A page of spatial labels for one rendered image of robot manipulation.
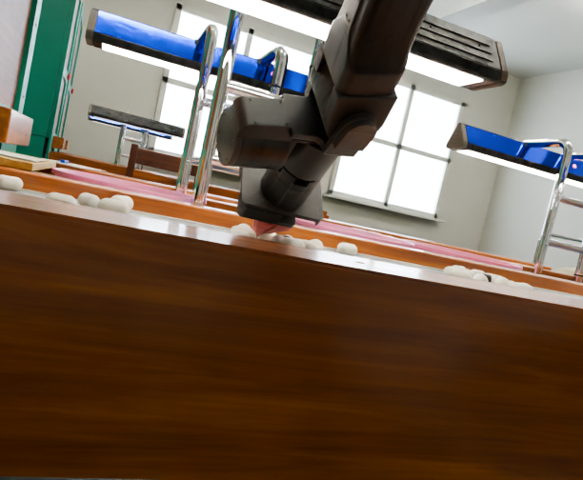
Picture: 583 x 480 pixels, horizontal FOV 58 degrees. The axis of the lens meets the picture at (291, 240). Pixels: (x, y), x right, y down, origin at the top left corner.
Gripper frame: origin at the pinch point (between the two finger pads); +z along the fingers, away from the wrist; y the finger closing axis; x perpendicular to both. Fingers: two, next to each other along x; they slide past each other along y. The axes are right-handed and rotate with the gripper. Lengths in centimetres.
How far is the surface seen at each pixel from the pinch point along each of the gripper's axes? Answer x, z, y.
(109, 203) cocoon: 0.9, -0.2, 18.5
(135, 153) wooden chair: -163, 183, 5
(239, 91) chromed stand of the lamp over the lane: -27.5, 2.3, 2.2
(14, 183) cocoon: -4.3, 7.1, 29.8
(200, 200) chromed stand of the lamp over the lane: -13.1, 13.8, 4.6
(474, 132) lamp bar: -64, 23, -73
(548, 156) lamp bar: -63, 22, -99
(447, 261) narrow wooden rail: -8.6, 9.6, -40.2
